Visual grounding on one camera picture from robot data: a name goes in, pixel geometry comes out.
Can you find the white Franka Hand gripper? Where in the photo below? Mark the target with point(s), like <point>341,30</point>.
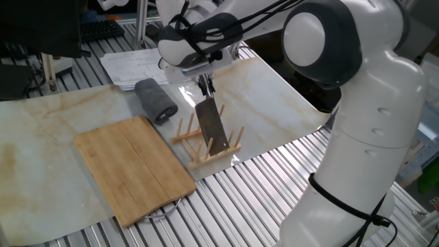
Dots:
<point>175,75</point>

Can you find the steel cleaver knife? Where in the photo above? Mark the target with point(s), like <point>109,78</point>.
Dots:
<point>212,127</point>

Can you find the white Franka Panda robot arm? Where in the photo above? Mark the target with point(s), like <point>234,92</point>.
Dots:
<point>370,137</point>

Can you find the wooden peg rack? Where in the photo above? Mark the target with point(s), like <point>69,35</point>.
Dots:
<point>205,159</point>

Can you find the grey rolled towel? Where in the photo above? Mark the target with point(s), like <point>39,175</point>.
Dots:
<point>156,99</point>

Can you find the stack of printed papers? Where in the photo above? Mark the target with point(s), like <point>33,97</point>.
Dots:
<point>130,65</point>

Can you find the bamboo cutting board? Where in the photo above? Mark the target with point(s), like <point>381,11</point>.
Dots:
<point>133,171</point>

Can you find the small orange object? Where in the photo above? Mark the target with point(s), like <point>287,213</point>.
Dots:
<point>114,16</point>

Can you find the black computer keyboard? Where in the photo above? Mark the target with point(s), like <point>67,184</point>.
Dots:
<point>101,30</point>

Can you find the black computer monitor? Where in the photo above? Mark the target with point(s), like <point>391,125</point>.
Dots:
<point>37,27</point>

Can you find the marble pattern table mat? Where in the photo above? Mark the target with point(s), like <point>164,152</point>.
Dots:
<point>41,171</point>

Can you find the black flat device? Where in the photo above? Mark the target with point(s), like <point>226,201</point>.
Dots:
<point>13,82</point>

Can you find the green box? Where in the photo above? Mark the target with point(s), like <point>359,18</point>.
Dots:
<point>428,176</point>

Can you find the aluminium profile post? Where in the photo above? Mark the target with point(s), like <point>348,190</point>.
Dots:
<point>140,24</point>
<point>49,72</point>

